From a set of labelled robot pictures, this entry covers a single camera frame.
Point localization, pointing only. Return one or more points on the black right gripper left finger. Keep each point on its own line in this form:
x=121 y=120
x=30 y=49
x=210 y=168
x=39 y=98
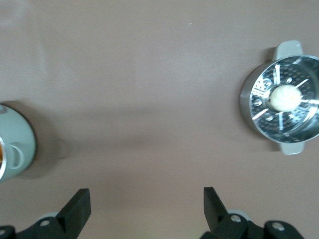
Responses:
x=72 y=214

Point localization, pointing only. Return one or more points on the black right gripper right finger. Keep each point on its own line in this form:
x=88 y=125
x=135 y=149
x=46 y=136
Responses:
x=219 y=216

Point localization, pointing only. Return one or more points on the pale green cooking pot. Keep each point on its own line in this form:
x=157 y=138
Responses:
x=17 y=129

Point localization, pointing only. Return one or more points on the stainless steel steamer pot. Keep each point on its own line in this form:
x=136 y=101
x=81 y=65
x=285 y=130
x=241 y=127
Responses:
x=249 y=99

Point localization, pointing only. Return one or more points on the white steamed bun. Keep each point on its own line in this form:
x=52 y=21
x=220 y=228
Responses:
x=285 y=97

